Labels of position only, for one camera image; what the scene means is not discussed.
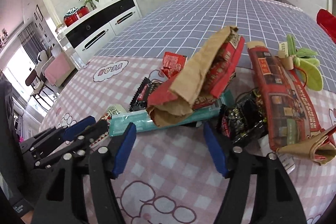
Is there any red white checkered packet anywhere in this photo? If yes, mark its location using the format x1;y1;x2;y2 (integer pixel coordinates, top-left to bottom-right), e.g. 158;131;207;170
90;104;126;149

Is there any green plush leaf toy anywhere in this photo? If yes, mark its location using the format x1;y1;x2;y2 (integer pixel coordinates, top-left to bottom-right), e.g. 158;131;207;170
278;34;323;92

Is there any red brown paper bag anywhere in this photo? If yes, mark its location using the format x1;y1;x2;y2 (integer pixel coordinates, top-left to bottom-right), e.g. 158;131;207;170
146;26;245;118

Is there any small red snack packet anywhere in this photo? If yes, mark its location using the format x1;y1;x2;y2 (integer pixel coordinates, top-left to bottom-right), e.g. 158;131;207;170
161;52;187;79

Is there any red round tin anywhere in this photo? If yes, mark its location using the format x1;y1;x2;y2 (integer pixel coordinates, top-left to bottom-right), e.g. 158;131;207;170
63;6;90;27

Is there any red chair cover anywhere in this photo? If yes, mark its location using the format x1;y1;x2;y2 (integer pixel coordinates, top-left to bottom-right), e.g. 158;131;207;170
316;9;336;43

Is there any black red snack wrapper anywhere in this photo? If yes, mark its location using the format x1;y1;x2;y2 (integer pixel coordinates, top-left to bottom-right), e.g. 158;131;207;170
129;77;161;112

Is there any grey grid tablecloth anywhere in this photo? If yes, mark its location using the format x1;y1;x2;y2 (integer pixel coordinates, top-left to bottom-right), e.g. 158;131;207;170
97;0;335;92

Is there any dark wooden chair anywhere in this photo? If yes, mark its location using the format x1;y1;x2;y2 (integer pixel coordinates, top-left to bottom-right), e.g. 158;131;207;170
25;69;57;110

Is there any beige sofa pink blanket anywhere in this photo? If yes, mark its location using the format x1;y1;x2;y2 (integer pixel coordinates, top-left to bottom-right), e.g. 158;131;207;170
35;51;75;88

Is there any teal long wrapper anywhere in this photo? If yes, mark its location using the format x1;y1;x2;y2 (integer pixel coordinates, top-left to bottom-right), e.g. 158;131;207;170
109;89;235;137

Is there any white black sideboard cabinet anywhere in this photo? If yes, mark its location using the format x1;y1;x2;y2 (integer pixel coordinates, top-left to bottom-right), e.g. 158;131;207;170
58;0;140;70

